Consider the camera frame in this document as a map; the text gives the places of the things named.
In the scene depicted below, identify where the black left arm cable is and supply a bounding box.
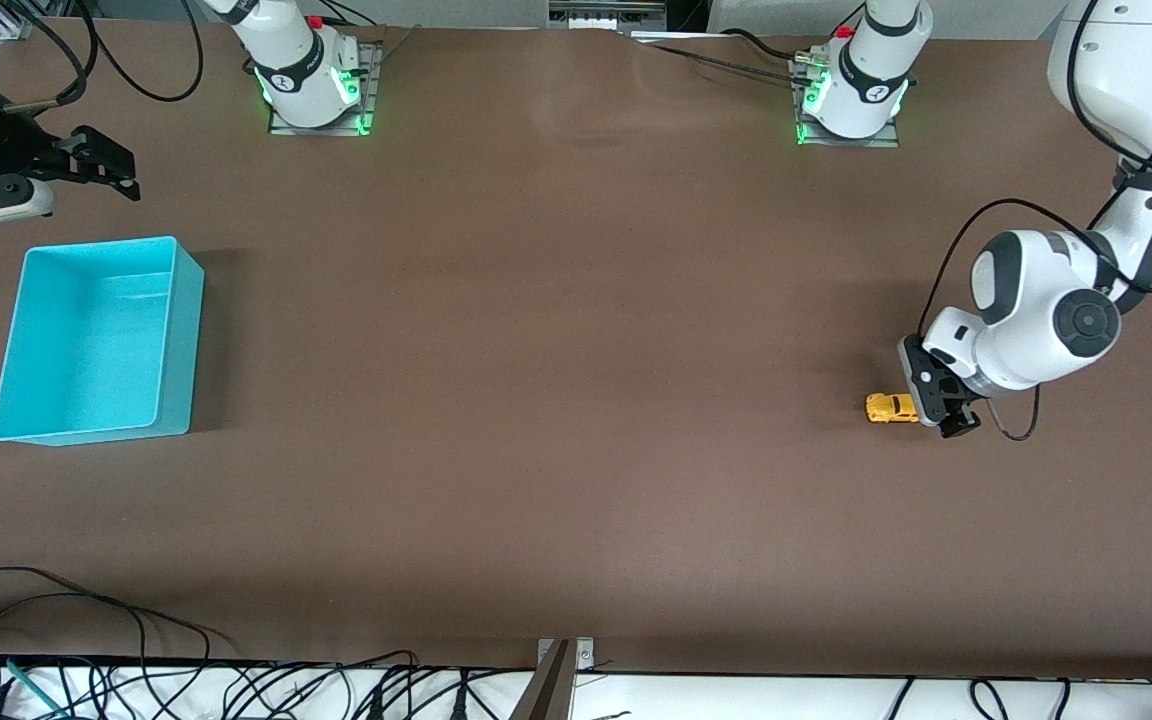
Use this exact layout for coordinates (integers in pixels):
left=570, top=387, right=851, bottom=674
left=921, top=0, right=1152, bottom=442

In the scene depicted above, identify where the yellow beetle toy car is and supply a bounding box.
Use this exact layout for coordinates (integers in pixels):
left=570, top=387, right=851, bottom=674
left=866, top=393, right=923, bottom=425

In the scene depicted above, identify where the dark grey mount pole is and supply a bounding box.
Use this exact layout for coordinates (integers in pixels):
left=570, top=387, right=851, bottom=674
left=508, top=640, right=573, bottom=720

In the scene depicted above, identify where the black base cable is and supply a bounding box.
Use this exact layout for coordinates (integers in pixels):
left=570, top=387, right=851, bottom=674
left=321, top=0, right=382, bottom=29
left=721, top=28, right=812, bottom=63

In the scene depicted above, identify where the teal plastic bin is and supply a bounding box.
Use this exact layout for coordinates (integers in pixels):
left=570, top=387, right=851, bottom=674
left=0, top=236, right=205, bottom=447

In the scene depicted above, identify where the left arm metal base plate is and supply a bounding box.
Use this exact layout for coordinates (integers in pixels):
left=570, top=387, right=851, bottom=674
left=794, top=55, right=902, bottom=149

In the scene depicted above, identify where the black right arm cable loop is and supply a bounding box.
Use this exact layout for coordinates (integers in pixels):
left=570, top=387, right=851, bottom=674
left=84, top=0, right=207, bottom=101

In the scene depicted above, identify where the grey power strip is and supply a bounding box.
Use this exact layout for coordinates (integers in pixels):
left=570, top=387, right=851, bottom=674
left=548, top=0, right=669, bottom=31

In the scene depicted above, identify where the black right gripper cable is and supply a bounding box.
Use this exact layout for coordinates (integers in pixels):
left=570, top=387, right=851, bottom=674
left=1, top=0, right=94, bottom=107

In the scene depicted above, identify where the metal mount bracket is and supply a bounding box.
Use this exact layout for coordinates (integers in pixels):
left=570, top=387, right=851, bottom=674
left=536, top=637, right=597, bottom=720

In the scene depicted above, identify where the thin dark base cable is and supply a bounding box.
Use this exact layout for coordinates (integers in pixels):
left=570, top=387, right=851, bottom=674
left=376, top=25, right=422, bottom=66
left=631, top=33, right=812, bottom=86

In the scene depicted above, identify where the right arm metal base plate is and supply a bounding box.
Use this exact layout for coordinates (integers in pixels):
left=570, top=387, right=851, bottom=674
left=268, top=42, right=383, bottom=137

